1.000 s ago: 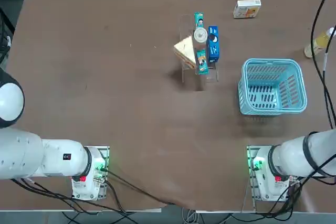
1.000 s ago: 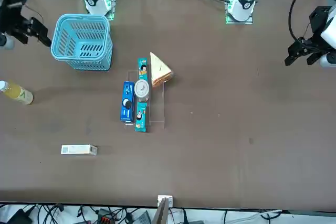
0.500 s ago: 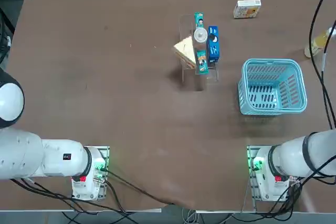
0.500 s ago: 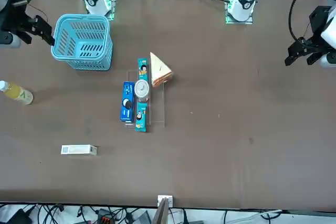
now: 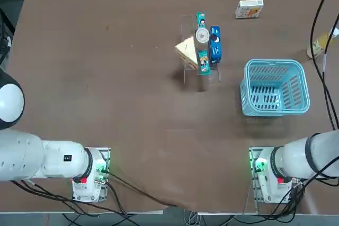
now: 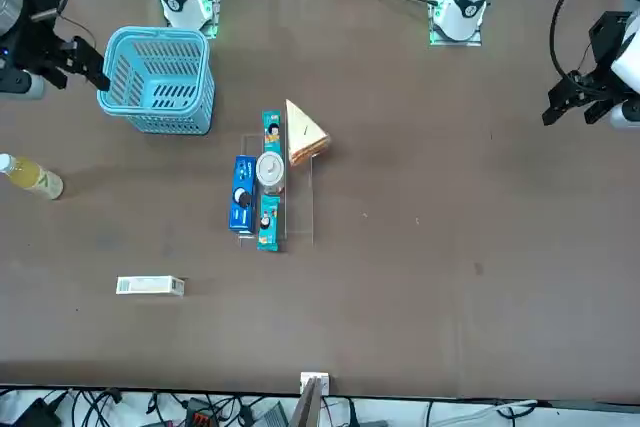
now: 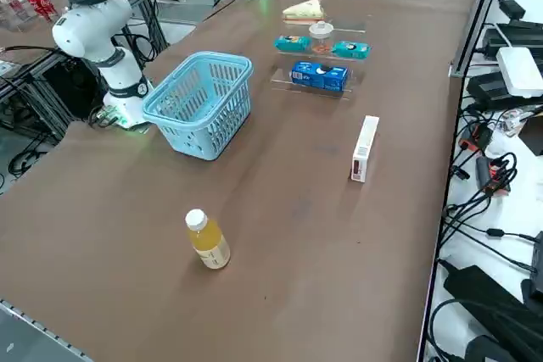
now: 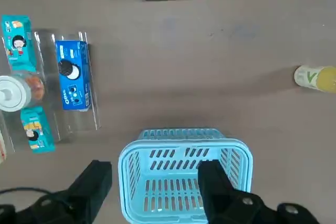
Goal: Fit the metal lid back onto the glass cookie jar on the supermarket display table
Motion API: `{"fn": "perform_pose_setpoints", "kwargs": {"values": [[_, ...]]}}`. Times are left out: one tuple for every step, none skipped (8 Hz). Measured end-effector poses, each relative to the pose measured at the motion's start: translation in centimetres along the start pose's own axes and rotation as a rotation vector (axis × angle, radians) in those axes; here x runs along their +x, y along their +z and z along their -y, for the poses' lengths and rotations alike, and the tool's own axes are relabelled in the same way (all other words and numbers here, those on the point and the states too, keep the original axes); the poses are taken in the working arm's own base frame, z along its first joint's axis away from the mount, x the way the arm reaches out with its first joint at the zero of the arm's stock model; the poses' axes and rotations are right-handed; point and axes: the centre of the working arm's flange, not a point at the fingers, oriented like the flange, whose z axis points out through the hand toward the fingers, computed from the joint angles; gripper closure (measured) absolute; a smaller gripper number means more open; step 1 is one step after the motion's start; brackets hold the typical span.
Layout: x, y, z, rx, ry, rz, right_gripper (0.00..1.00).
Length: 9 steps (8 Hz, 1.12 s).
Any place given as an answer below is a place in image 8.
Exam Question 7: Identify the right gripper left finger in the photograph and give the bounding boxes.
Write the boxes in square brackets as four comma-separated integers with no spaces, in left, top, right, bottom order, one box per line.
[0,159,113,224]

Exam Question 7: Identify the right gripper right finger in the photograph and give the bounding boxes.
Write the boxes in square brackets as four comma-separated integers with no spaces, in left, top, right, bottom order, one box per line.
[197,159,320,224]

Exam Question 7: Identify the clear acrylic display shelf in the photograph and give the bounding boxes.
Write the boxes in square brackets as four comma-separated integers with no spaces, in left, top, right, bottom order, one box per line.
[0,28,102,154]

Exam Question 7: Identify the blue Oreo cookie box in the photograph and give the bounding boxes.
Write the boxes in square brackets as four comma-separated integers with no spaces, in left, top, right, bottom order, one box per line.
[55,40,92,111]

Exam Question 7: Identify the glass cookie jar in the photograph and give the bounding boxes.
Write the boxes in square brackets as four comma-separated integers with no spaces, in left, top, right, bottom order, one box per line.
[0,73,45,112]

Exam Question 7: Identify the light blue plastic basket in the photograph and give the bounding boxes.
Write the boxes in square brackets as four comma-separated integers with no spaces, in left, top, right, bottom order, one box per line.
[118,129,254,224]

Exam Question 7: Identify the teal snack packet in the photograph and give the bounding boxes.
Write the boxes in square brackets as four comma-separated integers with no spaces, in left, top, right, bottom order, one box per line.
[20,106,56,154]
[1,15,37,72]

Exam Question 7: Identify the triangular wrapped sandwich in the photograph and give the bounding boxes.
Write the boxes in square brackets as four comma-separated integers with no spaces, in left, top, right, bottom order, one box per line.
[0,126,7,164]

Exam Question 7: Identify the yellow juice bottle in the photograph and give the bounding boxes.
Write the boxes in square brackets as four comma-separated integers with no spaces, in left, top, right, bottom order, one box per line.
[293,65,336,93]

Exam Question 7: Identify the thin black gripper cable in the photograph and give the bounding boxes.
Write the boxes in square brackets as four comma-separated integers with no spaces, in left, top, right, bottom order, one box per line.
[0,186,55,196]

